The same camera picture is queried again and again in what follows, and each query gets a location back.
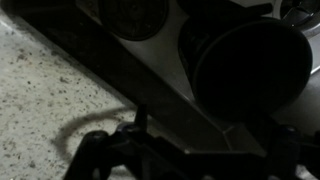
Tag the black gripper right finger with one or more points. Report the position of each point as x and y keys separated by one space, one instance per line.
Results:
x=286 y=153

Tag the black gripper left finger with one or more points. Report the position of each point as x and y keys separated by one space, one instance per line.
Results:
x=100 y=153

